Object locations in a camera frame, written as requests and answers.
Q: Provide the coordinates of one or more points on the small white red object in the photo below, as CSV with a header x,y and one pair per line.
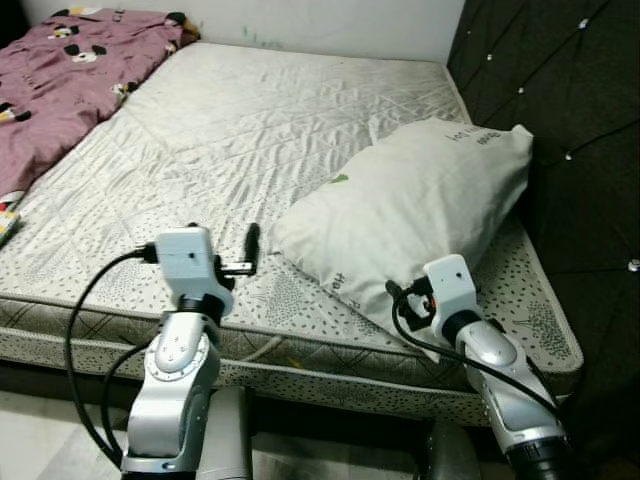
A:
x,y
8,200

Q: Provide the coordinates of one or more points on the grey quilted mattress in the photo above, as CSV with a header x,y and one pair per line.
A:
x,y
250,130

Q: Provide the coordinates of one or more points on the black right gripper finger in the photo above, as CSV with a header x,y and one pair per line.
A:
x,y
395,289

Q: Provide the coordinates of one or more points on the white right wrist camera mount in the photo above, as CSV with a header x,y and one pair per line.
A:
x,y
450,285

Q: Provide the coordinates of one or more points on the pink cartoon mouse blanket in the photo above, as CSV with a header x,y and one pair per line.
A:
x,y
70,90

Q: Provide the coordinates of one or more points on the white pillow green leaf print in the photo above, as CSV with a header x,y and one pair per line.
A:
x,y
400,200

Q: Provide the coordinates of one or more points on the blue yellow children's book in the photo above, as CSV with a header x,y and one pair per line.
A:
x,y
6,228

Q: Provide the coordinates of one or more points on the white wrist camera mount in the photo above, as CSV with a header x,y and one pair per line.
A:
x,y
185,260
450,285

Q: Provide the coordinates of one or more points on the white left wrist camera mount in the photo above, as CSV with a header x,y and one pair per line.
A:
x,y
185,260

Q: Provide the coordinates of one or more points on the black tufted headboard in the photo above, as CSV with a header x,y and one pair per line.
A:
x,y
580,80

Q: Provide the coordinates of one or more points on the grey robot right leg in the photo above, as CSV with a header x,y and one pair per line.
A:
x,y
452,455

